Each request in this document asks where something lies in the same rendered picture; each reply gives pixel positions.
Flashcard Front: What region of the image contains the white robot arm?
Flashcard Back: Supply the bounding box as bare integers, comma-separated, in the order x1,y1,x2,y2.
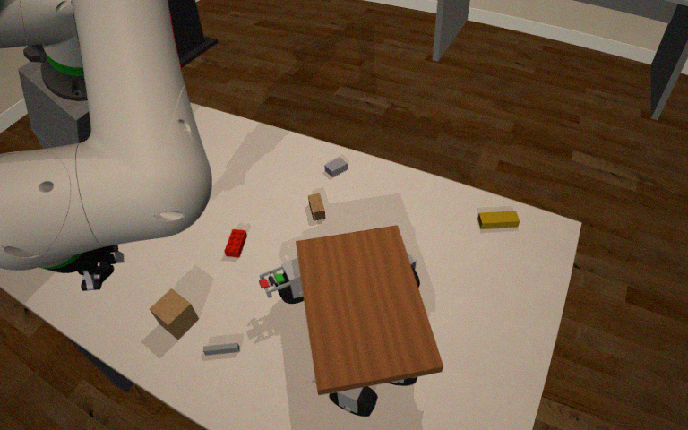
0,0,212,273

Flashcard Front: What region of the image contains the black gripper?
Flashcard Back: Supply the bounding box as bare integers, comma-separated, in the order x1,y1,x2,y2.
78,245,124,291

